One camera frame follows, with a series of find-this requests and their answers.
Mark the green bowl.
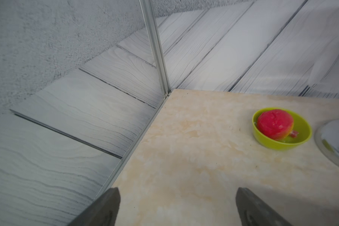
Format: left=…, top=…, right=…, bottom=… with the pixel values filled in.
left=251, top=107, right=313, bottom=151

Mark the red apple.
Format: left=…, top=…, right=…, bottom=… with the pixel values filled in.
left=257, top=109, right=298, bottom=141

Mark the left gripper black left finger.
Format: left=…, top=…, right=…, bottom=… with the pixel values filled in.
left=68, top=187, right=121, bottom=226

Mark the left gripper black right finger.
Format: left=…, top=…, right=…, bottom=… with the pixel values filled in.
left=235, top=187, right=291, bottom=226

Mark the silver glass holder stand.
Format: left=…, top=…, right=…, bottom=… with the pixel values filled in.
left=314, top=119, right=339, bottom=167

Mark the left aluminium frame post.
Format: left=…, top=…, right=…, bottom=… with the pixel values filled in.
left=139, top=0, right=171, bottom=97

